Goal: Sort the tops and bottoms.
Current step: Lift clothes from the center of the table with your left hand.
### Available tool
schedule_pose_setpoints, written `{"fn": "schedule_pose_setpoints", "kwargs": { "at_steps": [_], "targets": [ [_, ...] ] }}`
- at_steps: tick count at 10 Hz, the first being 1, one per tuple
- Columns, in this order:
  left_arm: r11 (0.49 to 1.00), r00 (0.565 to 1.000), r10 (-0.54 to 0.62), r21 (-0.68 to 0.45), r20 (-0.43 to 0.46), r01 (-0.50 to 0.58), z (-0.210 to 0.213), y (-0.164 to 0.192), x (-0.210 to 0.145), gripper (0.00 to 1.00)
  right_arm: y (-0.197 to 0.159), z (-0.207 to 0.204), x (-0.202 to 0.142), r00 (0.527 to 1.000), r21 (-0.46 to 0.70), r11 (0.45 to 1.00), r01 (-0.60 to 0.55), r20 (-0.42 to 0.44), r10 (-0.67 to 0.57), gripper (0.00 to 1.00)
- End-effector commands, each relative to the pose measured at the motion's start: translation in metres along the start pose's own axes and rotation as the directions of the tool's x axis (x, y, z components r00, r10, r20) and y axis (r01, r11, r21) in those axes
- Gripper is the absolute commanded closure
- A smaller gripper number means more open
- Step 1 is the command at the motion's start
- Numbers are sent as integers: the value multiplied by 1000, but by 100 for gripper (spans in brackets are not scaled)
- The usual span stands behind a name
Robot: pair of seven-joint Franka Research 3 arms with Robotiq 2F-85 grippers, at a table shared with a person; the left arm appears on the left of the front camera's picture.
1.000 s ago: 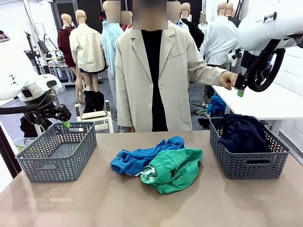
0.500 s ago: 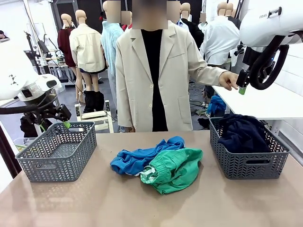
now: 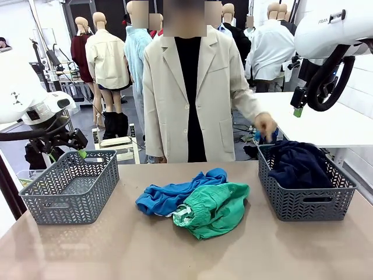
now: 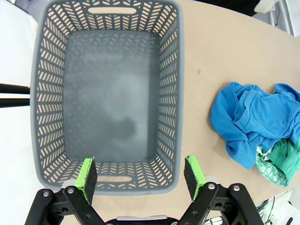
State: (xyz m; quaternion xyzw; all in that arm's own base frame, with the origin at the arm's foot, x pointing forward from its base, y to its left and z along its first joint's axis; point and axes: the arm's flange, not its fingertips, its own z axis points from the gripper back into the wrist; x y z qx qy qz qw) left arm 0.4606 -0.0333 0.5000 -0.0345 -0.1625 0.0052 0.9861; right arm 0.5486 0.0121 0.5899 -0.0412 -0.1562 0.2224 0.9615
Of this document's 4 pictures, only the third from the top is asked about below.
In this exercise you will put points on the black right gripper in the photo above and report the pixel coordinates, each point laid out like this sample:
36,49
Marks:
306,70

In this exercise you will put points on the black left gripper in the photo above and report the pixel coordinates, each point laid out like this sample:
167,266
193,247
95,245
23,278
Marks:
49,138

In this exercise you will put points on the small navy garment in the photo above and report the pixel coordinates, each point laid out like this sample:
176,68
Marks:
279,148

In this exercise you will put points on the large navy garment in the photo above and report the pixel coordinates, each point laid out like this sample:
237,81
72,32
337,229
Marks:
303,175

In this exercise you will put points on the bright blue garment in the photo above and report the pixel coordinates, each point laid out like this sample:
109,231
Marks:
163,195

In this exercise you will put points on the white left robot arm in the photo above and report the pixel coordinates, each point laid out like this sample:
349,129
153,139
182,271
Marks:
17,87

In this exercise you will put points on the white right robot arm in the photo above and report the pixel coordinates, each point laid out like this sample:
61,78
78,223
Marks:
320,35

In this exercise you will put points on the person's left forearm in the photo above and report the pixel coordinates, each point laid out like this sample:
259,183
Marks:
247,102

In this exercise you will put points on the person's right forearm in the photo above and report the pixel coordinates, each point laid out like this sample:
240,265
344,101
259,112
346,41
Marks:
154,134

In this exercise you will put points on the person's left hand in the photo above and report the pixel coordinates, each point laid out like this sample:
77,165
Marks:
266,124

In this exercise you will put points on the person's right hand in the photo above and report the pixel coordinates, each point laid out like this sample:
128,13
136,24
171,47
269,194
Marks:
162,159

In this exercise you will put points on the black bag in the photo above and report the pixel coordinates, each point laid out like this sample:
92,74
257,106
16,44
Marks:
35,159

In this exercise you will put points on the black white striped box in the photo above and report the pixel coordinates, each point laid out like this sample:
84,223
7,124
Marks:
132,130
96,136

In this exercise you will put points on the white rectangular table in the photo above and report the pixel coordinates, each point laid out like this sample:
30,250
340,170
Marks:
320,125

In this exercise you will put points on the clear bin with green contents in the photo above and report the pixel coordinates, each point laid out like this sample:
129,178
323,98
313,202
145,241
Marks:
24,179

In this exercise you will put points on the mannequin in white shirt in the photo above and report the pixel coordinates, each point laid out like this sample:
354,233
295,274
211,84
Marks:
271,52

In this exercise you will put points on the black trousers heap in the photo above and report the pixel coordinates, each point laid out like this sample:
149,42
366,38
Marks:
115,125

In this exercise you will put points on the pale wooden stool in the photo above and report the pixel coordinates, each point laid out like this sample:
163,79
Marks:
128,148

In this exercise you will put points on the standing bystander person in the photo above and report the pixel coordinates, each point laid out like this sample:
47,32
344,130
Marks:
250,52

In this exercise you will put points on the grey plastic woven basket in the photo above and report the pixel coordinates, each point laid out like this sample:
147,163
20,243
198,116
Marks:
87,210
320,207

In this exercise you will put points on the mannequin in black coat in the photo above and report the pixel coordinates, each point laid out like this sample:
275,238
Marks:
290,23

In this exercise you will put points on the mannequin in black jacket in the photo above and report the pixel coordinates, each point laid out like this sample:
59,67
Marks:
240,43

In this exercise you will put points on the black tripod stand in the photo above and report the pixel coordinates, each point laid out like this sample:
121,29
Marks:
39,67

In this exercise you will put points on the black monitor on pole stand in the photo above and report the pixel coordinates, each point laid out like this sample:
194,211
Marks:
54,58

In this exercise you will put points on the blue jeans heap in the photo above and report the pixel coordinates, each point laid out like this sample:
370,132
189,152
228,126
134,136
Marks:
151,160

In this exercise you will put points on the mannequin in maroon top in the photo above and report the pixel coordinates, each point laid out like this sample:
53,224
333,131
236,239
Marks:
78,55

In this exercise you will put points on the mannequin in cream jacket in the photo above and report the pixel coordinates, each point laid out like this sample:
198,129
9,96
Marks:
107,58

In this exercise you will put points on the mannequin in pale blue shirt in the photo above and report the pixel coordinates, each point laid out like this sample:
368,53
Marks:
224,30

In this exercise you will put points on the person in beige coat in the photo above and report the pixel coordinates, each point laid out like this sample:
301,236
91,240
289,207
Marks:
166,102

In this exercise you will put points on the mannequin in light blue fleece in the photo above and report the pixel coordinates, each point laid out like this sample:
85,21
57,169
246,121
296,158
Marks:
135,52

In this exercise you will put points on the seated person dark clothes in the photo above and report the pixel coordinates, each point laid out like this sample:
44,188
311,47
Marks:
4,43

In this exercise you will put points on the mannequin in red jacket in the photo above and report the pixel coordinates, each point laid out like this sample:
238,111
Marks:
156,32

